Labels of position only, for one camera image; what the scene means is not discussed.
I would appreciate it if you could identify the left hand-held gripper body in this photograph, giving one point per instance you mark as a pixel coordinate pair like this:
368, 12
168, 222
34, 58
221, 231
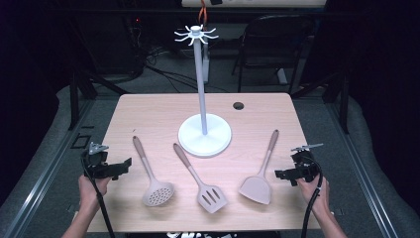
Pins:
97, 162

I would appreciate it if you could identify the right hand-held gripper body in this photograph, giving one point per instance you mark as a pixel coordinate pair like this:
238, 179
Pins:
305, 165

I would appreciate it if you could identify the beige solid spatula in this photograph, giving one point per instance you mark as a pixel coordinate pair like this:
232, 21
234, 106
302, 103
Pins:
256, 190

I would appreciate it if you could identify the beige perforated skimmer spoon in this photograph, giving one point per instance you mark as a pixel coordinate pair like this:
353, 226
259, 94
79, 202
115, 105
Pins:
157, 193

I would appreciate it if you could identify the beige slotted spatula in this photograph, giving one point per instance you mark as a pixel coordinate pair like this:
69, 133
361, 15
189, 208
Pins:
211, 198

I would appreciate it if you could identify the white utensil stand with hooks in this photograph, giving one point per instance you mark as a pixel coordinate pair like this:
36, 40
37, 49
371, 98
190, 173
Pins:
204, 135

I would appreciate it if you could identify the person's right hand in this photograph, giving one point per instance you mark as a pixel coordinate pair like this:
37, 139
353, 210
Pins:
315, 195

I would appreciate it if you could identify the person's left hand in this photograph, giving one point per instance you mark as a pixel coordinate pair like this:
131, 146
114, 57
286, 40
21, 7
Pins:
90, 190

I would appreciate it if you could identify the person's black printed shirt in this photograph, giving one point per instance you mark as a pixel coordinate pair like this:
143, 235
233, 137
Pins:
204, 235

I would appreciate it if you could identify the black chair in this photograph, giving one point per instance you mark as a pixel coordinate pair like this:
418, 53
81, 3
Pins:
274, 36

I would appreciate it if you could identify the aluminium floor rail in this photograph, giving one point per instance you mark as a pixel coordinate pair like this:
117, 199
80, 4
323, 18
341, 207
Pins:
49, 172
363, 178

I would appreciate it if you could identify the black metal stand frame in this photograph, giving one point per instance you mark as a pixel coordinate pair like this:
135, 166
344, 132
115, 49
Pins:
75, 99
344, 105

